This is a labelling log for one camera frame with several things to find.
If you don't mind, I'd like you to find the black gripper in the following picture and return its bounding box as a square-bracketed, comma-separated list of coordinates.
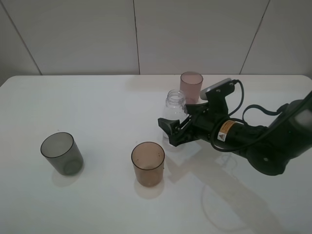
[158, 81, 235, 147]

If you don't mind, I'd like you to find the clear plastic water bottle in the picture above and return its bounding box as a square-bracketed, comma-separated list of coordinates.
[163, 90, 187, 153]

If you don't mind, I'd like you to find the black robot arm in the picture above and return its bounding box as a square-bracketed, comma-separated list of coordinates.
[158, 78, 312, 176]

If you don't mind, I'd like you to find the brown translucent plastic cup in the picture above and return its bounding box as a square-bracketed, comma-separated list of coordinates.
[131, 141, 165, 187]

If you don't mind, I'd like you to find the pink translucent plastic cup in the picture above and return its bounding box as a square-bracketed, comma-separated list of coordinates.
[180, 72, 203, 104]

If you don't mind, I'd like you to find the grey translucent plastic cup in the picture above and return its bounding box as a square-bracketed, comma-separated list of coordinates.
[40, 132, 84, 176]

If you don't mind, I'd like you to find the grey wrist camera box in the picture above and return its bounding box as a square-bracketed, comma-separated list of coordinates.
[199, 78, 232, 100]

